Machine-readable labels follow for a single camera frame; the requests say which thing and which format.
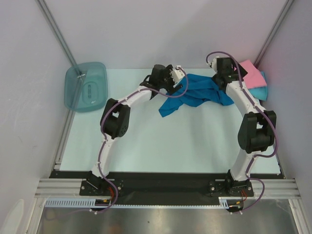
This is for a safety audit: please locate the left aluminium corner post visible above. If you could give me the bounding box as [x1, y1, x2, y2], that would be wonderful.
[35, 0, 77, 66]

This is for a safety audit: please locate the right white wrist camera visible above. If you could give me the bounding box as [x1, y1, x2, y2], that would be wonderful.
[206, 56, 219, 72]

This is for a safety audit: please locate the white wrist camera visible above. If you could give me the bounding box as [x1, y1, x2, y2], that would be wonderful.
[206, 56, 219, 72]
[170, 66, 185, 84]

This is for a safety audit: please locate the pink folded t shirt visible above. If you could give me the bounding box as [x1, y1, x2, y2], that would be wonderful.
[239, 60, 267, 89]

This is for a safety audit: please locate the white slotted cable duct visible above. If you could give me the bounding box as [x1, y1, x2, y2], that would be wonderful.
[45, 198, 241, 209]

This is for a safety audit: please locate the aluminium corner post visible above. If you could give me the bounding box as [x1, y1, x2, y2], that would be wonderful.
[253, 0, 296, 68]
[35, 0, 77, 66]

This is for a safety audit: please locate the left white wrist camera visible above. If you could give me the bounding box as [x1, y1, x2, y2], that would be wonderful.
[170, 66, 185, 84]

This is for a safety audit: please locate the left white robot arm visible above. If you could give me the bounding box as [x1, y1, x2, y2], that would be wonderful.
[82, 64, 185, 196]

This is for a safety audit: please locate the right aluminium corner post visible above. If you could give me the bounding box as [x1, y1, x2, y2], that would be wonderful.
[253, 0, 296, 68]

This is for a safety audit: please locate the teal transparent plastic bin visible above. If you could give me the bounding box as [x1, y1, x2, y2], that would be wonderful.
[64, 62, 108, 113]

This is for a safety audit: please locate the light blue folded t shirt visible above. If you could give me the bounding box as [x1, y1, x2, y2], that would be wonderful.
[249, 83, 268, 101]

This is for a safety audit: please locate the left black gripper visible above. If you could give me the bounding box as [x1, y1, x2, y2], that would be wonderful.
[158, 65, 183, 96]

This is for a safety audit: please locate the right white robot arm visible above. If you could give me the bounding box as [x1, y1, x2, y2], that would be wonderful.
[211, 57, 276, 196]

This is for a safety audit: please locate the aluminium front rail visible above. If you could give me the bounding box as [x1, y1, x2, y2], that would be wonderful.
[35, 178, 301, 199]

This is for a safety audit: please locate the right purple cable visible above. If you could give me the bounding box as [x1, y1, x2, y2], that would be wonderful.
[206, 50, 280, 215]

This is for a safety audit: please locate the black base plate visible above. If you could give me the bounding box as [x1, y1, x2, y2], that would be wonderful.
[48, 170, 286, 207]

